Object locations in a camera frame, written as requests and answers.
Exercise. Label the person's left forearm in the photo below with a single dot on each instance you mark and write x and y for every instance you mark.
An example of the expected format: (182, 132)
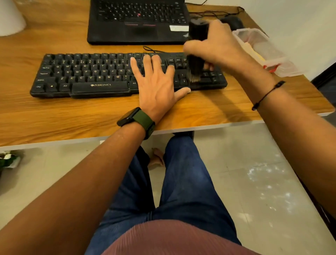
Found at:
(65, 197)

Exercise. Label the person's right hand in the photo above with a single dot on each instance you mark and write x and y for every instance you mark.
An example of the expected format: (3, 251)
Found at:
(225, 50)

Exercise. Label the clear plastic box red latches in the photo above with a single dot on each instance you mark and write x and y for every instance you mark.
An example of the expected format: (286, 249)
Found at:
(267, 47)

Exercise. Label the black cleaning brush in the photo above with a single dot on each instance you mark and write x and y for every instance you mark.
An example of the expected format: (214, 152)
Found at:
(198, 29)

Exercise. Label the person's maroon ribbed shirt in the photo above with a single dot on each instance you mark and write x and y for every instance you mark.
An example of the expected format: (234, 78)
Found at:
(170, 239)

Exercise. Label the white plant pot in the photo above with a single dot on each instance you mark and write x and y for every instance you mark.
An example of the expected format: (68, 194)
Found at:
(10, 18)

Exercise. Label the person's blue jeans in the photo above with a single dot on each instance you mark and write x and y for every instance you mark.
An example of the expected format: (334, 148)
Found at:
(183, 189)

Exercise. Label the yellow cloth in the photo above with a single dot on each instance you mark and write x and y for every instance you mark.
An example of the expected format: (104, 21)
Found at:
(253, 52)

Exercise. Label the person's right forearm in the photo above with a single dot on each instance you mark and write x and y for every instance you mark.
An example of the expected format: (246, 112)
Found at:
(302, 144)

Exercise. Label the black door frame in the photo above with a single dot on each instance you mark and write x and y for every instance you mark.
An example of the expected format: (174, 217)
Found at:
(324, 77)

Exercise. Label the person's bare foot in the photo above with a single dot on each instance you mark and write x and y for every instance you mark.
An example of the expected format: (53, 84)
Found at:
(157, 157)

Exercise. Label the black keyboard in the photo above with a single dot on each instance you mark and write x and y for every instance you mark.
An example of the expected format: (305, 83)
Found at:
(84, 73)

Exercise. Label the clear plastic box lid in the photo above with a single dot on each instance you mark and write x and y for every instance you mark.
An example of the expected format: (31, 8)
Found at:
(291, 69)

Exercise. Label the black laptop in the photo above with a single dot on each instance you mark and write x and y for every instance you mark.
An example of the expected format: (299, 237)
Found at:
(131, 31)

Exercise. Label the black metal table leg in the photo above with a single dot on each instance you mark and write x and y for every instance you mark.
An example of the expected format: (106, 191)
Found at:
(185, 134)

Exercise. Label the person's left hand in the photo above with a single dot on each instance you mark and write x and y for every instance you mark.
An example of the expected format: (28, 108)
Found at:
(156, 92)

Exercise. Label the black computer mouse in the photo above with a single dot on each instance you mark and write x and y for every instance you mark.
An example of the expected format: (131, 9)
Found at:
(235, 22)

